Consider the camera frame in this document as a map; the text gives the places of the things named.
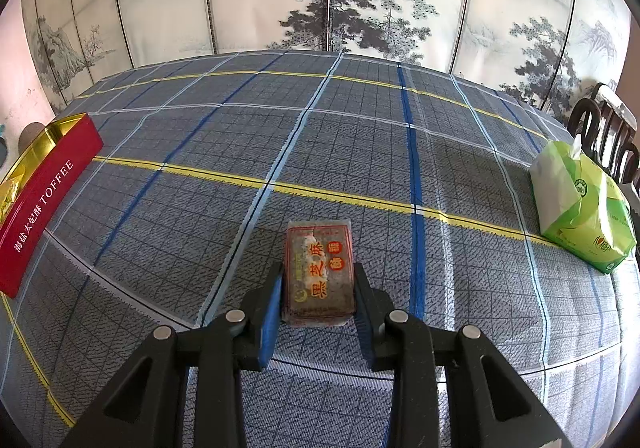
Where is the brown sesame candy packet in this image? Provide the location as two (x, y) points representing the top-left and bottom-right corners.
(282, 220), (357, 327)

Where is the small round disc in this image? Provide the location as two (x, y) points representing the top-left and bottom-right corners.
(19, 122), (46, 153)

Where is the grey cloth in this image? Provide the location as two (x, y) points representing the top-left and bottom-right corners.
(620, 175), (640, 221)

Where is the green tissue pack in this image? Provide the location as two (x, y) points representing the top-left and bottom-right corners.
(530, 135), (637, 275)

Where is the red tin box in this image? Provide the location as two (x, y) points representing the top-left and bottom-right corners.
(0, 113), (105, 299)

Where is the dark wooden chair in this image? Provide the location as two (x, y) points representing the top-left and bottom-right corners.
(612, 138), (640, 189)
(567, 82), (633, 163)

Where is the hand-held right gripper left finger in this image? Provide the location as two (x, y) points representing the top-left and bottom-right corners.
(60, 262), (285, 448)

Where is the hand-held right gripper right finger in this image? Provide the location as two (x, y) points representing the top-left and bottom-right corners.
(352, 263), (576, 448)

